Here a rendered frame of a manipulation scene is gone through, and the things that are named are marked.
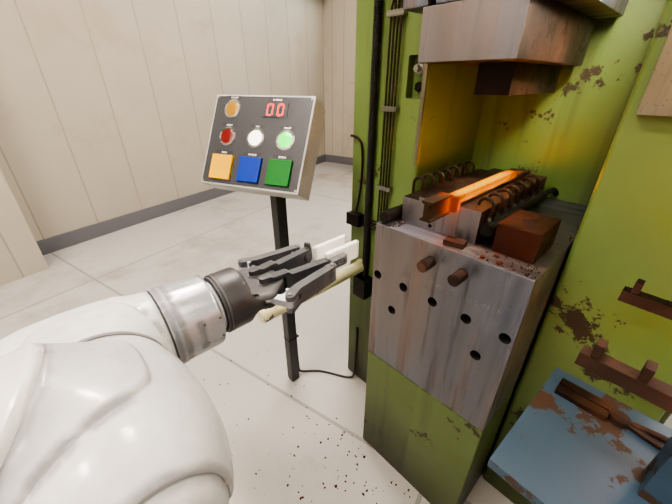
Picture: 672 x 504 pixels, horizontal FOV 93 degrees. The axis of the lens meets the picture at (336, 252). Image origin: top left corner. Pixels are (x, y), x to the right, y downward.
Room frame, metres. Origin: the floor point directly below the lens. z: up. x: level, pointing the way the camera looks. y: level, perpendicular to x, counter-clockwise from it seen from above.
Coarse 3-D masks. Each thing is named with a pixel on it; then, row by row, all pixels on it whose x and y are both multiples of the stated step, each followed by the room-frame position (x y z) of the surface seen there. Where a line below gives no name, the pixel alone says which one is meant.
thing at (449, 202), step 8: (496, 176) 0.86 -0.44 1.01; (504, 176) 0.86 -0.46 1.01; (512, 176) 0.90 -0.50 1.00; (472, 184) 0.79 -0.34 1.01; (480, 184) 0.79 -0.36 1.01; (488, 184) 0.79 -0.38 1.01; (440, 192) 0.70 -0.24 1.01; (456, 192) 0.72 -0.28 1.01; (464, 192) 0.72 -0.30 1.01; (472, 192) 0.73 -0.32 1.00; (424, 200) 0.63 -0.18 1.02; (432, 200) 0.63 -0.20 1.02; (440, 200) 0.64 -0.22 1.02; (448, 200) 0.67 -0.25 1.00; (456, 200) 0.66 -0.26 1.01; (424, 208) 0.63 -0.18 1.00; (432, 208) 0.63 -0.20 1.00; (440, 208) 0.65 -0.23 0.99; (448, 208) 0.67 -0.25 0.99; (456, 208) 0.67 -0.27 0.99; (424, 216) 0.63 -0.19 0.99; (432, 216) 0.63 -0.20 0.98; (440, 216) 0.64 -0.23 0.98
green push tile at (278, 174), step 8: (272, 160) 0.92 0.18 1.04; (280, 160) 0.91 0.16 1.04; (288, 160) 0.91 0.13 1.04; (272, 168) 0.91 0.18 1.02; (280, 168) 0.90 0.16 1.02; (288, 168) 0.89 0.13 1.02; (272, 176) 0.90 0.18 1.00; (280, 176) 0.89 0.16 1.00; (288, 176) 0.88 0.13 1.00; (272, 184) 0.89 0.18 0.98; (280, 184) 0.88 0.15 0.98; (288, 184) 0.87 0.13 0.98
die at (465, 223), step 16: (464, 176) 0.97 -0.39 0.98; (480, 176) 0.93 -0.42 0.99; (544, 176) 0.92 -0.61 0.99; (416, 192) 0.81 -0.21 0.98; (432, 192) 0.78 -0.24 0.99; (448, 192) 0.78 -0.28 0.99; (480, 192) 0.75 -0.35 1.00; (512, 192) 0.77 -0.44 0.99; (416, 208) 0.75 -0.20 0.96; (464, 208) 0.66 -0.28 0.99; (480, 208) 0.66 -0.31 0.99; (496, 208) 0.69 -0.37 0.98; (416, 224) 0.75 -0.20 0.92; (432, 224) 0.71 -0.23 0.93; (448, 224) 0.68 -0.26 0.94; (464, 224) 0.66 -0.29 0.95; (480, 224) 0.64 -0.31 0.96; (480, 240) 0.65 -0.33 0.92
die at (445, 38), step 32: (480, 0) 0.70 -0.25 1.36; (512, 0) 0.65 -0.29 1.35; (544, 0) 0.68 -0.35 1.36; (448, 32) 0.73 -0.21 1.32; (480, 32) 0.69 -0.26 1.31; (512, 32) 0.65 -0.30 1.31; (544, 32) 0.70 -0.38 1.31; (576, 32) 0.84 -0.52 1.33; (448, 64) 0.85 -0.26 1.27; (544, 64) 0.85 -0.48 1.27; (576, 64) 0.89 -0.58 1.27
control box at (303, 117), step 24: (240, 96) 1.07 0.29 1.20; (264, 96) 1.04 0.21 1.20; (288, 96) 1.01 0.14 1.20; (312, 96) 0.99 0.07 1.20; (216, 120) 1.06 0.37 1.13; (240, 120) 1.03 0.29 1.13; (264, 120) 1.00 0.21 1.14; (288, 120) 0.97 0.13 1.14; (312, 120) 0.95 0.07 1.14; (216, 144) 1.02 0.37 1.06; (240, 144) 0.99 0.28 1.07; (264, 144) 0.96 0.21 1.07; (312, 144) 0.95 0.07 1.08; (264, 168) 0.93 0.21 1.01; (312, 168) 0.94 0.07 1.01; (264, 192) 0.92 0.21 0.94; (288, 192) 0.87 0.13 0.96
